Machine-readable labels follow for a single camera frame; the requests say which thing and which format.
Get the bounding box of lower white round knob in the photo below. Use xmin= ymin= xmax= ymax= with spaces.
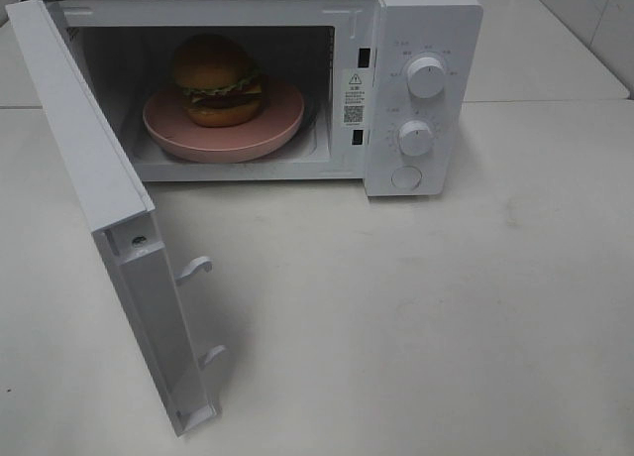
xmin=397 ymin=120 xmax=434 ymax=157

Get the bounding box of white microwave oven body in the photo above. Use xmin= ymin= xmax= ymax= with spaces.
xmin=19 ymin=0 xmax=484 ymax=199

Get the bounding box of white warning label sticker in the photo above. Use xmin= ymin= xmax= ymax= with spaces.
xmin=340 ymin=68 xmax=371 ymax=128

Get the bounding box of white microwave door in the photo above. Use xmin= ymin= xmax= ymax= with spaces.
xmin=7 ymin=0 xmax=226 ymax=435

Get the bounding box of glass microwave turntable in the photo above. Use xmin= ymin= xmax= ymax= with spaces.
xmin=143 ymin=98 xmax=319 ymax=160

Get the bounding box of white round knob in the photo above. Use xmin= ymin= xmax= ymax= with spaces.
xmin=404 ymin=54 xmax=447 ymax=99
xmin=397 ymin=120 xmax=434 ymax=157

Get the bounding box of pink round plate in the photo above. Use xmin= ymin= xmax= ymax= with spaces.
xmin=142 ymin=81 xmax=307 ymax=164

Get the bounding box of white round door button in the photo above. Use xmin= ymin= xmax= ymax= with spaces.
xmin=391 ymin=166 xmax=422 ymax=190

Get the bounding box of toy burger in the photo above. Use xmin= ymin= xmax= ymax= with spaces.
xmin=171 ymin=35 xmax=264 ymax=128

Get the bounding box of upper white round knob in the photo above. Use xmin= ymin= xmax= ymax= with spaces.
xmin=404 ymin=54 xmax=447 ymax=99

